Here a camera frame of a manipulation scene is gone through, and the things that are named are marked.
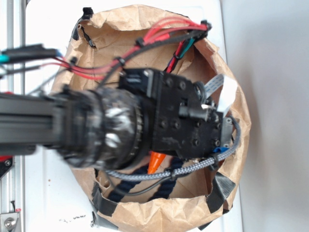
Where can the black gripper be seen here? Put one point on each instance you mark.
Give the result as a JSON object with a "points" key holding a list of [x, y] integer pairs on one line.
{"points": [[178, 119]]}

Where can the silver corner bracket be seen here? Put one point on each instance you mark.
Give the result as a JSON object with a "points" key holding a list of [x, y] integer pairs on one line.
{"points": [[10, 222]]}

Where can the orange plastic toy carrot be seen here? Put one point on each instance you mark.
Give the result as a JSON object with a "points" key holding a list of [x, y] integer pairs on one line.
{"points": [[155, 161]]}

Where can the aluminium frame rail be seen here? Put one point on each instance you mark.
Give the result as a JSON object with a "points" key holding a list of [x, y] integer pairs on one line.
{"points": [[12, 34]]}

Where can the black bracket with bolts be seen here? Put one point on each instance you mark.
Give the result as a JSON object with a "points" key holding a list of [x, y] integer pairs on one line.
{"points": [[6, 163]]}

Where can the brown paper bag bin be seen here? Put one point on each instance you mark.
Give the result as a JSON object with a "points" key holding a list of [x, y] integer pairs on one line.
{"points": [[181, 194]]}

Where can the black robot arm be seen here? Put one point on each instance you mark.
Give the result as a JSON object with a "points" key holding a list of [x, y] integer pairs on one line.
{"points": [[115, 128]]}

